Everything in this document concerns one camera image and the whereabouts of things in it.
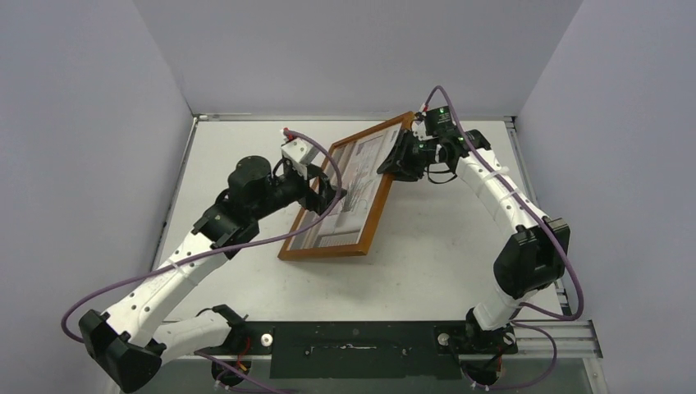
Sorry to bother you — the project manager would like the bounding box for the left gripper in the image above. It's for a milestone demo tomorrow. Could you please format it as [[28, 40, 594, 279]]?
[[251, 162, 346, 220]]

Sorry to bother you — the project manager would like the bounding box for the photo print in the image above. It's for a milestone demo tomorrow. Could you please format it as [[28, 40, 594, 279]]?
[[287, 124, 401, 250]]

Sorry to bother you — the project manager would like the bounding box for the wooden picture frame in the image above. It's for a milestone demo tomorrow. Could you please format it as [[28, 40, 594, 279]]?
[[277, 112, 414, 261]]

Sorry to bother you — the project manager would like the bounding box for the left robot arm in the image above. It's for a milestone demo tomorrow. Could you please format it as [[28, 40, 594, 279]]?
[[79, 156, 347, 393]]

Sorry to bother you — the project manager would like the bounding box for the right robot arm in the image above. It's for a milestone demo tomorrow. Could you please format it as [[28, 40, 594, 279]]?
[[377, 106, 570, 353]]

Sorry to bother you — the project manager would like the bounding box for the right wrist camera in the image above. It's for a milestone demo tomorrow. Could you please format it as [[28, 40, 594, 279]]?
[[410, 112, 430, 141]]

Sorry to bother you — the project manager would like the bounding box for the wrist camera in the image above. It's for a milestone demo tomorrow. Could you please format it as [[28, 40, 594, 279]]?
[[281, 128, 319, 171], [410, 112, 430, 141]]

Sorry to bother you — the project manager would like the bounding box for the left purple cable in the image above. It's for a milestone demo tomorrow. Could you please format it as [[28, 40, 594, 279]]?
[[61, 128, 345, 394]]

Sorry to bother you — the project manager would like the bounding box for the purple cable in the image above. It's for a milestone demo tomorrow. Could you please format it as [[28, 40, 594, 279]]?
[[61, 128, 345, 394], [415, 85, 585, 392]]

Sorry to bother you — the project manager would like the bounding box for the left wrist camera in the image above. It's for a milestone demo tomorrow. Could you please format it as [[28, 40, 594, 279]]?
[[281, 128, 319, 171]]

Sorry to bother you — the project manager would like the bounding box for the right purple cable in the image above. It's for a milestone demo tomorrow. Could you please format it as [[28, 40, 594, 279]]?
[[415, 85, 585, 392]]

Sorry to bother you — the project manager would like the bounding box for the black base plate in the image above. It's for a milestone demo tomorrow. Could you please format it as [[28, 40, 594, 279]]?
[[190, 320, 519, 381]]

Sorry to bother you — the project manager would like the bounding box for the aluminium rail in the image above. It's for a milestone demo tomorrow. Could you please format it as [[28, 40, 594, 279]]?
[[111, 319, 603, 361]]

